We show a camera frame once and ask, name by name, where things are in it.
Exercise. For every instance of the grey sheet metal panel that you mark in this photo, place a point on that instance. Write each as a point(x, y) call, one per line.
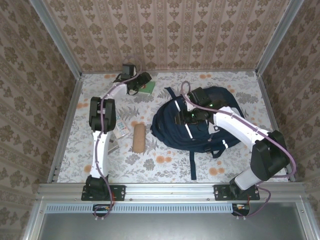
point(162, 227)

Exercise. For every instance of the white light-blue booklet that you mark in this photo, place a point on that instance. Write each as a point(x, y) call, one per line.
point(122, 128)

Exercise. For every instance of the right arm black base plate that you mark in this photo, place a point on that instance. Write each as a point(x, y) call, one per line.
point(218, 192)

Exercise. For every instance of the green book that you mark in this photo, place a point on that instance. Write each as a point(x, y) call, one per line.
point(148, 88)

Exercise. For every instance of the aluminium frame post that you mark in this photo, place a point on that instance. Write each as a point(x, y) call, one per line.
point(277, 37)
point(55, 37)

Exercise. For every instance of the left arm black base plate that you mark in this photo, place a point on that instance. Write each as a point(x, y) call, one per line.
point(120, 192)

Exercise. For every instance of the grey metal case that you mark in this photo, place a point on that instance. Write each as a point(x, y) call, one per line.
point(113, 146)

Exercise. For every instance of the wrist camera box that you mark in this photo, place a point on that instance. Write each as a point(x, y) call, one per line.
point(127, 70)
point(198, 96)

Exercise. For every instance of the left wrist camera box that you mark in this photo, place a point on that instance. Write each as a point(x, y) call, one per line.
point(127, 70)

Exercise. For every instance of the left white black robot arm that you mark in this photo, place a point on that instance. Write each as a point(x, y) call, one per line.
point(100, 155)

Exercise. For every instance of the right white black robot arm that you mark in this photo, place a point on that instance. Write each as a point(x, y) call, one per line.
point(240, 125)

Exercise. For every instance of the navy blue backpack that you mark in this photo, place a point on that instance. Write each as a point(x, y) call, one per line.
point(170, 132)

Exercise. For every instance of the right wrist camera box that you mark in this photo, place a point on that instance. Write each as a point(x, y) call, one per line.
point(198, 96)

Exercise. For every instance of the aluminium table side rail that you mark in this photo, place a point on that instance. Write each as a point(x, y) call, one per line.
point(268, 105)
point(73, 100)

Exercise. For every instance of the long aluminium mounting rail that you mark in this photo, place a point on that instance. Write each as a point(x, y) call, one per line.
point(170, 191)

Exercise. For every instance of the thin aluminium table end rail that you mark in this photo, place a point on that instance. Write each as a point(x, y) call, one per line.
point(200, 71)

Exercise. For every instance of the tan glasses case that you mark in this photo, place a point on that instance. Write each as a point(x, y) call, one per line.
point(139, 138)

